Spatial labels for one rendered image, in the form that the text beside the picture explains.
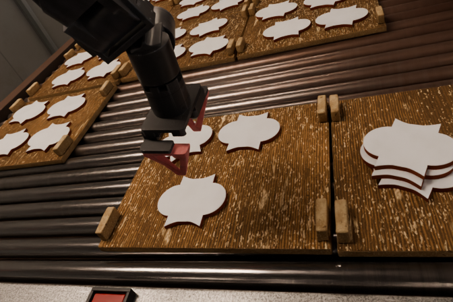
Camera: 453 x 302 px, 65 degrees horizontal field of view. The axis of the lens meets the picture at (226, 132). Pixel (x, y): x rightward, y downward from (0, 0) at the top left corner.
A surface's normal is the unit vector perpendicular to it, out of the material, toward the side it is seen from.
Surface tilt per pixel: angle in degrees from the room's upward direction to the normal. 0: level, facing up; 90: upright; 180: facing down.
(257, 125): 0
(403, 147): 0
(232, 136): 0
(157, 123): 9
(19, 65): 90
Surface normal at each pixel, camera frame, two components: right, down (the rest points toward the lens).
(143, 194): -0.31, -0.74
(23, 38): 0.91, -0.04
